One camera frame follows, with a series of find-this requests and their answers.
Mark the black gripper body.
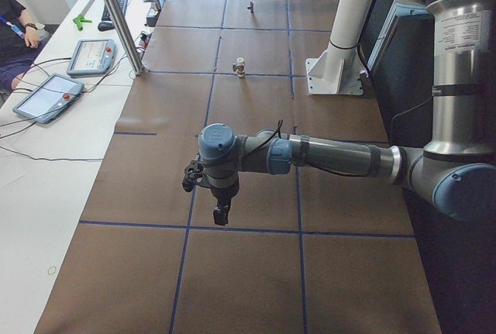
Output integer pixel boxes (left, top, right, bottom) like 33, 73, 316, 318
211, 184, 238, 226

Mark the chrome valve with white pipe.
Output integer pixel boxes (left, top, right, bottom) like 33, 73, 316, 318
232, 57, 246, 78

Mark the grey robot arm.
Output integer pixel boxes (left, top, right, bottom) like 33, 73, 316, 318
182, 0, 495, 225

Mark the small chrome valve fitting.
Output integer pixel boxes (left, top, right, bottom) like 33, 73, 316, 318
246, 1, 254, 15

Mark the brown paper table cover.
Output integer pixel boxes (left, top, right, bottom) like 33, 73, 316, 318
33, 0, 443, 334

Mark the black computer mouse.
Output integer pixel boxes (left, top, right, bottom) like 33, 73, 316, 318
98, 21, 115, 32

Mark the green plastic clamp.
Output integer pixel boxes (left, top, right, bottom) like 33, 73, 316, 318
73, 14, 92, 31

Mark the far teach pendant tablet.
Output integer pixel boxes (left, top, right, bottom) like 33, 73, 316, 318
67, 39, 115, 77

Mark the teach pendant tablet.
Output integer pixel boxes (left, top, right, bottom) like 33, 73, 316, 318
12, 74, 84, 124
67, 39, 115, 77

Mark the white side table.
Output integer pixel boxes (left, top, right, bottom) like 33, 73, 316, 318
1, 0, 134, 333

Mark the near teach pendant tablet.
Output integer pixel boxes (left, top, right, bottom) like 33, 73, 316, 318
12, 74, 84, 124

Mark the seated person in black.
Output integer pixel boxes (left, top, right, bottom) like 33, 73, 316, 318
1, 0, 48, 91

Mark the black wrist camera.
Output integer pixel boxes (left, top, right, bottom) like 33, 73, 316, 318
181, 160, 204, 193

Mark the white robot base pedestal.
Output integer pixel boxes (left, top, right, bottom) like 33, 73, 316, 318
305, 0, 373, 95

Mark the aluminium frame post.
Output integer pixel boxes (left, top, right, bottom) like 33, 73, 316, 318
104, 0, 145, 77

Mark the black pendant cable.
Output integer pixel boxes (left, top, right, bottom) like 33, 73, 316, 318
0, 143, 105, 164

